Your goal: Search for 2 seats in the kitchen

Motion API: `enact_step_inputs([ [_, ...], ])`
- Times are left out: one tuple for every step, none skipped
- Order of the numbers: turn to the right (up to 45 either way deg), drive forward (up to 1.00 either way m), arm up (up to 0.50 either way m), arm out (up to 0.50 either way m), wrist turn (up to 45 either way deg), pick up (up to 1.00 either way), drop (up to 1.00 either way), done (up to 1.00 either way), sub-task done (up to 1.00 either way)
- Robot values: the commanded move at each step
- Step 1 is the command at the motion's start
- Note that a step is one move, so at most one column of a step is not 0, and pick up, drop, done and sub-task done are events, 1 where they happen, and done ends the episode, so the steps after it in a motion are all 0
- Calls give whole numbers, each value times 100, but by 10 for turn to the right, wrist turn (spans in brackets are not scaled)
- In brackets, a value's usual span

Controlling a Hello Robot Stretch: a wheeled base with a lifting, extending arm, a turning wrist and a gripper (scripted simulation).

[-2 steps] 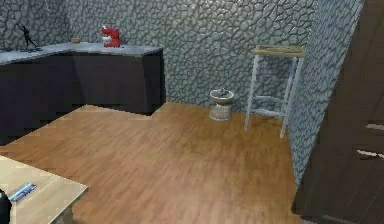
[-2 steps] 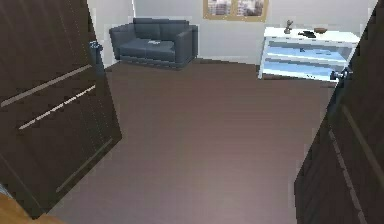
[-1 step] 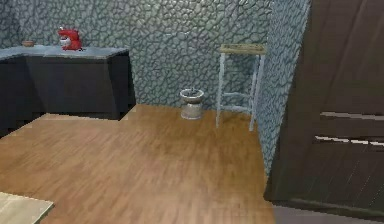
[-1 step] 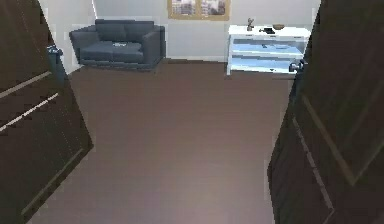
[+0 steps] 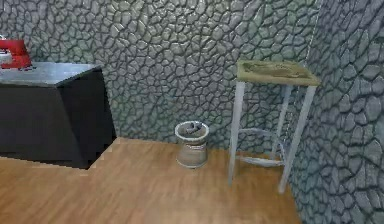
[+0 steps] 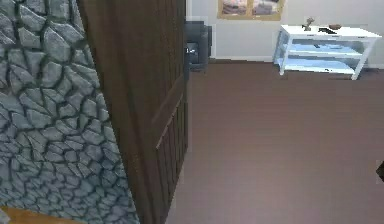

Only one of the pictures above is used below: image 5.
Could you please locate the red kitchen appliance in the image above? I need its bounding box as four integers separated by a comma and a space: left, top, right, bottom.
0, 34, 35, 71

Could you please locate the tall stool with tan seat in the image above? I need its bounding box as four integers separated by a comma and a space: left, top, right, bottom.
227, 59, 322, 195

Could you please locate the black counter with grey top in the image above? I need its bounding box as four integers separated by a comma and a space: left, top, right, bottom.
0, 61, 118, 170

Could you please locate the grey round waste bin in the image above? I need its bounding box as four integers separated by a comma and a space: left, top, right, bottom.
174, 120, 211, 169

